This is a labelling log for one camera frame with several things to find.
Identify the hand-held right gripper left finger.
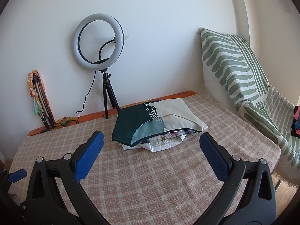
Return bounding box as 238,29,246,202
25,130,105,225

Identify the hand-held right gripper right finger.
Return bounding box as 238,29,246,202
199,132,277,225

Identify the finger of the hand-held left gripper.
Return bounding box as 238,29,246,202
8,169,27,183

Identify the white garment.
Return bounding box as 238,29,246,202
121,135,187,153

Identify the white tree print shirt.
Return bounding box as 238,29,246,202
112,98,209,149

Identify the folded metal tripod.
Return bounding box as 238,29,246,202
32,73,55,129

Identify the folded tripod with colourful cloth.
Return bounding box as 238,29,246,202
28,70,51,127

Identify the green striped white cloth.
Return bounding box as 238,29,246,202
200,28,300,181

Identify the colourful cloth pile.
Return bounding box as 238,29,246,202
291,106,300,137

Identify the black ring light cable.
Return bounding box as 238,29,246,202
75,71,97,118

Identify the black ring light tripod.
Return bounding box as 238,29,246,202
100,68,120,119

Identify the white ring light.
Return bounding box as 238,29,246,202
74,13,124,71

